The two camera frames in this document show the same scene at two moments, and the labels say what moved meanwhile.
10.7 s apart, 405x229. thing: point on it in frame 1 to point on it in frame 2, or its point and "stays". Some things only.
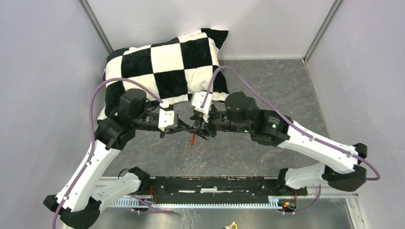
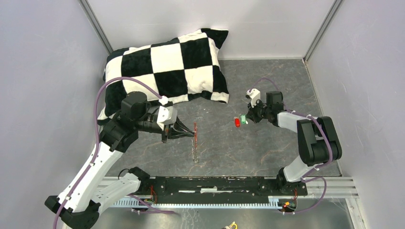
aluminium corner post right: (336, 5) stays
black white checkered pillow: (170, 71) stays
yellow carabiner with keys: (230, 226) stays
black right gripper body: (212, 126) to (259, 111)
